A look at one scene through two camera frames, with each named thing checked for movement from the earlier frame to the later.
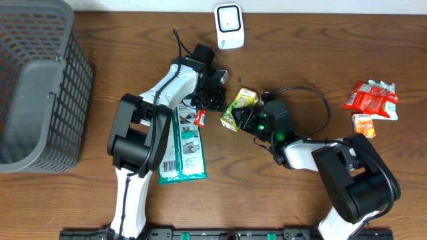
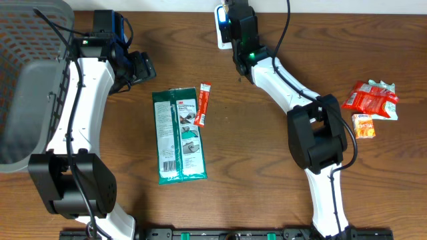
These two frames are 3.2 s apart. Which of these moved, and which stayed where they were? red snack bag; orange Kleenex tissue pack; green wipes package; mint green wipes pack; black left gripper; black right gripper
Moved: black right gripper; black left gripper
Stayed: green wipes package; red snack bag; orange Kleenex tissue pack; mint green wipes pack
